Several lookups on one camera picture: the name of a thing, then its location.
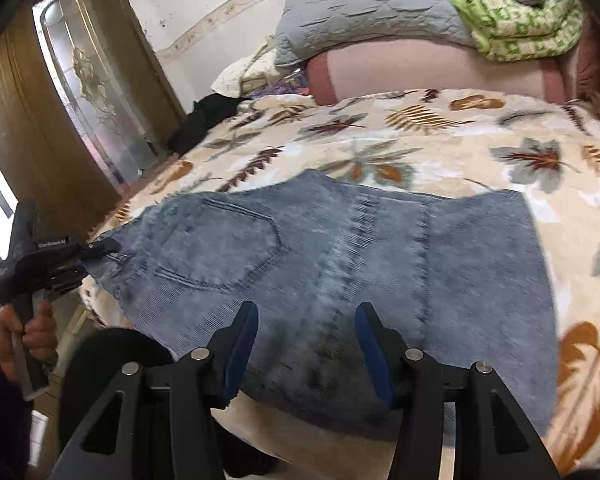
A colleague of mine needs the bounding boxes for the grey-blue denim pants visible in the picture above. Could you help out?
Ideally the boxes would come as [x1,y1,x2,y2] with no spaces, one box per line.
[87,170,557,440]

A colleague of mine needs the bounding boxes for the person's left hand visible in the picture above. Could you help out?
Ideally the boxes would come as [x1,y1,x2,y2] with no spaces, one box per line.
[0,299,58,385]

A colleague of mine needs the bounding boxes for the wooden door with glass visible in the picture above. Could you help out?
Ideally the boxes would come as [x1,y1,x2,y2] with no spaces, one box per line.
[0,0,184,238]

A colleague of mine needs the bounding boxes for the black garment at sofa end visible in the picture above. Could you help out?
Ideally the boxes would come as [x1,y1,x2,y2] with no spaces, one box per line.
[166,93,245,156]

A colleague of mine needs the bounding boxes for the white floral pillow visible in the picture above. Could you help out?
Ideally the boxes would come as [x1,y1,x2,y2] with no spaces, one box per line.
[210,41,290,98]

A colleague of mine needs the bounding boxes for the leaf-print fleece blanket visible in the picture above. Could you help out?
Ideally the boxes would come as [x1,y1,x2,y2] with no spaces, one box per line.
[106,89,600,474]

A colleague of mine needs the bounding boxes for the pink sofa armrest bolster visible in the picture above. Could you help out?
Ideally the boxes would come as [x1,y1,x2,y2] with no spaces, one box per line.
[306,39,567,105]

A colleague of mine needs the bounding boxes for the grey quilted pillow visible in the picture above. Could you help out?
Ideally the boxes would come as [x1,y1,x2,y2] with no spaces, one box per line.
[275,0,475,68]

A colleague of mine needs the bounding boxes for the green patterned folded blanket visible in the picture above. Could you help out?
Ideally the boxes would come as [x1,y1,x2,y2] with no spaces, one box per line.
[448,0,586,62]

